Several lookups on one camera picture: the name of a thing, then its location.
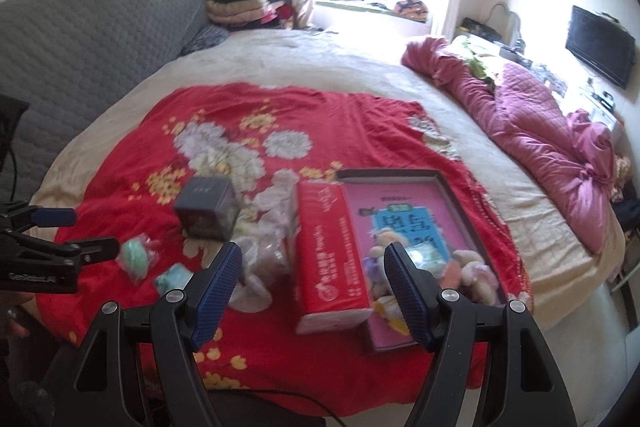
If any yellow white snack packet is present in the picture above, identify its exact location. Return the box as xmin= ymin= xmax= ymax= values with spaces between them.
xmin=374 ymin=295 xmax=410 ymax=336

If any plush bear purple dress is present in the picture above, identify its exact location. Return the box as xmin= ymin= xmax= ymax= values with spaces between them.
xmin=362 ymin=228 xmax=402 ymax=300

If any green ball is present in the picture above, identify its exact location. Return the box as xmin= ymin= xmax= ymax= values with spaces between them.
xmin=116 ymin=234 xmax=160 ymax=283

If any green white tissue pack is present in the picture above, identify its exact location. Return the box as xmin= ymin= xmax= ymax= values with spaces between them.
xmin=406 ymin=241 xmax=449 ymax=279

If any plush bear pink dress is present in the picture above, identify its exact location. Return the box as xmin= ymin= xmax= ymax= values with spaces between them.
xmin=438 ymin=249 xmax=499 ymax=306

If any person's hand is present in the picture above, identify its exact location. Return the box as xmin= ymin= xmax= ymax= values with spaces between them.
xmin=0 ymin=291 xmax=34 ymax=338

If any clear plastic bag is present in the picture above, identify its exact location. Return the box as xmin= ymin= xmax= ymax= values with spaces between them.
xmin=229 ymin=233 xmax=291 ymax=313

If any dark blue square box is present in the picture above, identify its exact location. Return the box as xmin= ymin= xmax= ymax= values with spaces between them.
xmin=174 ymin=176 xmax=240 ymax=243

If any red tissue box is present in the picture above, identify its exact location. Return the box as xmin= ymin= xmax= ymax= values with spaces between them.
xmin=290 ymin=181 xmax=372 ymax=335

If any red floral blanket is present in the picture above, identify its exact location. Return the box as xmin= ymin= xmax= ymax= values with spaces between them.
xmin=55 ymin=83 xmax=530 ymax=416

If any grey quilted headboard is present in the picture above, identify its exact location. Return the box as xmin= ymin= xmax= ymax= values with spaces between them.
xmin=1 ymin=0 xmax=205 ymax=200

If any pink quilted comforter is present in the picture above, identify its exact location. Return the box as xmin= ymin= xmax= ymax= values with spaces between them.
xmin=401 ymin=37 xmax=615 ymax=255

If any dark patterned pillow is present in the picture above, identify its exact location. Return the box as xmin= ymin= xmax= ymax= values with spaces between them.
xmin=180 ymin=24 xmax=230 ymax=56

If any stack of folded clothes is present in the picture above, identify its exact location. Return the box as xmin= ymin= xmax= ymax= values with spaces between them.
xmin=205 ymin=0 xmax=296 ymax=31

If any black wall television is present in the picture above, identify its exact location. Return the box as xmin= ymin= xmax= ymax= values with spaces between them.
xmin=565 ymin=5 xmax=636 ymax=89

